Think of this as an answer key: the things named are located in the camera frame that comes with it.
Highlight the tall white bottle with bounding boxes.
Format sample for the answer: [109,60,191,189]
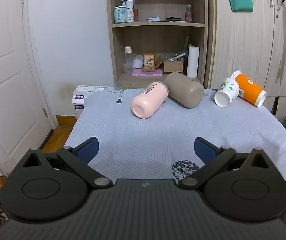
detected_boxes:
[126,0,135,23]

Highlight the light blue patterned tablecloth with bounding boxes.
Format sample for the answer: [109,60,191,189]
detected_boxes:
[64,87,286,181]

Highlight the white panel door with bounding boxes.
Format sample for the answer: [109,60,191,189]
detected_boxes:
[0,0,56,174]

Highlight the white floral paper cup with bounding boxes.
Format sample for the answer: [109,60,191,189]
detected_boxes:
[214,77,240,108]

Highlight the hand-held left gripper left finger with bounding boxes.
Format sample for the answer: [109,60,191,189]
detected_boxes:
[20,137,113,189]

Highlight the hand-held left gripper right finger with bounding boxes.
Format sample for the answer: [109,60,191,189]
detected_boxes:
[178,137,274,189]

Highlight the pink cup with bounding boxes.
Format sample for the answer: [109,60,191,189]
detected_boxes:
[131,82,169,119]

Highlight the green bottle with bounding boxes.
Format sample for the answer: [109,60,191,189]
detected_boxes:
[183,36,190,56]

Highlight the small white cup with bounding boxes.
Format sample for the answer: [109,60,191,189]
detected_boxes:
[133,56,145,69]

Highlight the orange paper cup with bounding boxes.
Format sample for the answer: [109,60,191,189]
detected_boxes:
[230,70,267,108]

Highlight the white paper towel roll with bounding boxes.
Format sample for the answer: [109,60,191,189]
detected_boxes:
[187,46,200,78]

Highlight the white tissue pack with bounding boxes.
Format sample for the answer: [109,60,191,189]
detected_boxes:
[75,85,96,96]
[71,94,89,111]
[94,86,115,93]

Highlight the floral wooden box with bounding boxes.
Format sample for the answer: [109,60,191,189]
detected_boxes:
[142,53,156,71]

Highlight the wooden shelf unit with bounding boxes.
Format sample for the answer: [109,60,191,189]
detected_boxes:
[106,0,212,90]

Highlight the flat pink box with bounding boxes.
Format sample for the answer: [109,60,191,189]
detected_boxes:
[132,68,163,77]

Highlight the light wood wardrobe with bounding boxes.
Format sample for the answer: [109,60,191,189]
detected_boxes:
[208,0,286,98]

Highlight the clear bottle cream cap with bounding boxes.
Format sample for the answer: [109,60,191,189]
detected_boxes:
[124,46,133,71]

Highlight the teal white pump bottle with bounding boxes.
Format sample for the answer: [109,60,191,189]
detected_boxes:
[114,0,129,24]

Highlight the taupe cup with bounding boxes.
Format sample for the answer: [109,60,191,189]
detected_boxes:
[165,72,204,109]

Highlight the open cardboard box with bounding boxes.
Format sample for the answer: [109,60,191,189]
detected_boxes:
[155,54,184,74]

